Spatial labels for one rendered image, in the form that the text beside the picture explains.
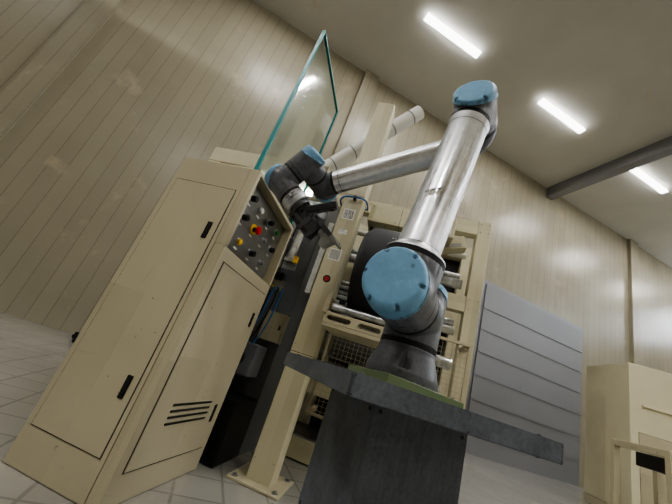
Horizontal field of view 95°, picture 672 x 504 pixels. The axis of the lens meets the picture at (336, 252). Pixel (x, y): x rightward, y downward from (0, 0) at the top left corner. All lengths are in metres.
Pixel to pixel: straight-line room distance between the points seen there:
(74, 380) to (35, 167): 4.70
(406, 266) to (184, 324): 0.86
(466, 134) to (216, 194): 0.99
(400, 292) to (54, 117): 5.93
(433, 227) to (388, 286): 0.19
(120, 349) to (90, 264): 3.98
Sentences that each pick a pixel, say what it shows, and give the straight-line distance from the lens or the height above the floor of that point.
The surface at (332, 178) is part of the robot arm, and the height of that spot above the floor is 1.23.
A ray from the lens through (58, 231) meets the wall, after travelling 5.53.
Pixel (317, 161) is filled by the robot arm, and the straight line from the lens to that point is 1.14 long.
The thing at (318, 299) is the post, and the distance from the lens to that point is 1.80.
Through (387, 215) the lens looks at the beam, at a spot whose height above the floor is 1.70.
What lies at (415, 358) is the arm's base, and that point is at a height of 0.68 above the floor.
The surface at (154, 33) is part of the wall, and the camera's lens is 7.09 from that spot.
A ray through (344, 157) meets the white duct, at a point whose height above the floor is 2.17.
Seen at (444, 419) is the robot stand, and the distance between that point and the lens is 0.65.
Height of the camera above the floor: 0.59
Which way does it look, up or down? 20 degrees up
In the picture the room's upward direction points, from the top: 19 degrees clockwise
